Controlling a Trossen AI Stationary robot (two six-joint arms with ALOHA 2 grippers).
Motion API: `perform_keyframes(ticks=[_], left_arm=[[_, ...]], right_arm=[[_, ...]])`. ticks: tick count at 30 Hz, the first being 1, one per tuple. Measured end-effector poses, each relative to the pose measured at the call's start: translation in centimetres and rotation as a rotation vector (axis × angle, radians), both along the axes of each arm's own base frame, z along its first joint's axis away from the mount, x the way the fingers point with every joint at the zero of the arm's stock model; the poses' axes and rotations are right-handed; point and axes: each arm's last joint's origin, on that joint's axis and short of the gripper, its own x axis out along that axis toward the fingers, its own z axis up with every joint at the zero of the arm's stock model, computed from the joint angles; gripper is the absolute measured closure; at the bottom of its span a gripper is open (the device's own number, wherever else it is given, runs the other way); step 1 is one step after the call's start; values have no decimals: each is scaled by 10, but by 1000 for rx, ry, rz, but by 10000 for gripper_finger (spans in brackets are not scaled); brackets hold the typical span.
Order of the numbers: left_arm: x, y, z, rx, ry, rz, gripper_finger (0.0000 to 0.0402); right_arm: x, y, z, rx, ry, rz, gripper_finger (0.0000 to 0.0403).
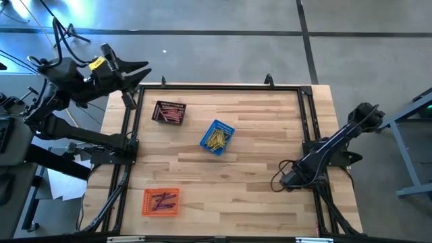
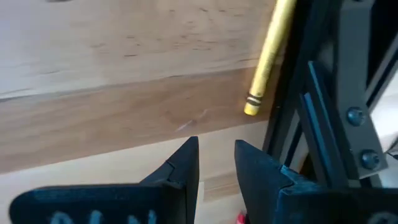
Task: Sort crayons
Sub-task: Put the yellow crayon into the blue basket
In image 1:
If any black desk clamp tool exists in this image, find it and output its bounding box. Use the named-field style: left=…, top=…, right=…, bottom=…
left=0, top=86, right=41, bottom=109

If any black device green light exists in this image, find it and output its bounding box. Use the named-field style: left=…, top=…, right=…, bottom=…
left=412, top=87, right=432, bottom=119

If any grey metal table frame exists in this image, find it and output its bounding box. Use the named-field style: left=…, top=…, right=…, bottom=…
left=372, top=86, right=432, bottom=197

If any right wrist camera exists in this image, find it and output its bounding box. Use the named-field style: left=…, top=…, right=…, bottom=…
left=280, top=173, right=300, bottom=190

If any black plastic basket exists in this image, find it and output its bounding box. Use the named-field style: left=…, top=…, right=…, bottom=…
left=151, top=100, right=187, bottom=126

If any blue plastic basket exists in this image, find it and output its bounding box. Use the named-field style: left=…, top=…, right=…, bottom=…
left=198, top=119, right=236, bottom=157

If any black camera cable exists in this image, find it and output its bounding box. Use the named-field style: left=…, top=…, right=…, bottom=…
left=28, top=16, right=94, bottom=68
left=269, top=159, right=298, bottom=193

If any black desk crossbeam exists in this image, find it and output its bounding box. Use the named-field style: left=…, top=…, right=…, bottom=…
left=25, top=144, right=92, bottom=181

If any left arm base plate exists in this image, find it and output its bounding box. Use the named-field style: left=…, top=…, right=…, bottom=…
left=90, top=138, right=140, bottom=166

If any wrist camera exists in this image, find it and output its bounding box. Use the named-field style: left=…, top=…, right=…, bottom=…
left=38, top=57, right=82, bottom=90
left=280, top=173, right=300, bottom=190

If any black tripod stand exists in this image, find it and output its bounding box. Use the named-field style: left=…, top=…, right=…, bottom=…
left=39, top=0, right=92, bottom=49

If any silver metal bracket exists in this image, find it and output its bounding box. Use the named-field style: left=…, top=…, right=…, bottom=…
left=295, top=237, right=335, bottom=243
left=106, top=236, right=146, bottom=243

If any white paper sheet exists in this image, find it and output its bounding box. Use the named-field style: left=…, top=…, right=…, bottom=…
left=47, top=167, right=89, bottom=200

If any black keyboard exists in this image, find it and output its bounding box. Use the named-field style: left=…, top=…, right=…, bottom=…
left=0, top=116, right=15, bottom=155

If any black right camera cable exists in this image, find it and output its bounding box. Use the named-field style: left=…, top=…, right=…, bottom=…
left=269, top=159, right=298, bottom=193

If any orange plastic basket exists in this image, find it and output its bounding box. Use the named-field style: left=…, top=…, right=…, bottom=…
left=140, top=187, right=180, bottom=217

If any yellow cable tag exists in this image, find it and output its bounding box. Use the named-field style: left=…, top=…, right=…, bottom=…
left=88, top=56, right=107, bottom=71

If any yellow extension cable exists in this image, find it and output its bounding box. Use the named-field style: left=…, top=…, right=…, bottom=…
left=19, top=0, right=57, bottom=48

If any black left camera cable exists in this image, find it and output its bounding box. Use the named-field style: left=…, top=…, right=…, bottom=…
left=28, top=16, right=94, bottom=68

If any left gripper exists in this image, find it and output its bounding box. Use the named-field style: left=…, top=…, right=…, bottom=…
left=90, top=43, right=153, bottom=111

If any black aluminium table frame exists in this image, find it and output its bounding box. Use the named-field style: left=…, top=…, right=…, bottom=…
left=80, top=82, right=364, bottom=237

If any black floor cable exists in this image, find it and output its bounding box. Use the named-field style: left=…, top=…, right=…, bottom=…
left=0, top=49, right=42, bottom=76

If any dark grey desk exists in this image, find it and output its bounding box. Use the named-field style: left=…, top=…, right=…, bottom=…
left=0, top=163, right=38, bottom=240

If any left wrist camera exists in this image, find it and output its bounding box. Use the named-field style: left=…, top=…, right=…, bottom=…
left=38, top=57, right=82, bottom=90

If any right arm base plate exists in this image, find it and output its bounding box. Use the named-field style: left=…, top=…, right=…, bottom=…
left=302, top=138, right=364, bottom=169

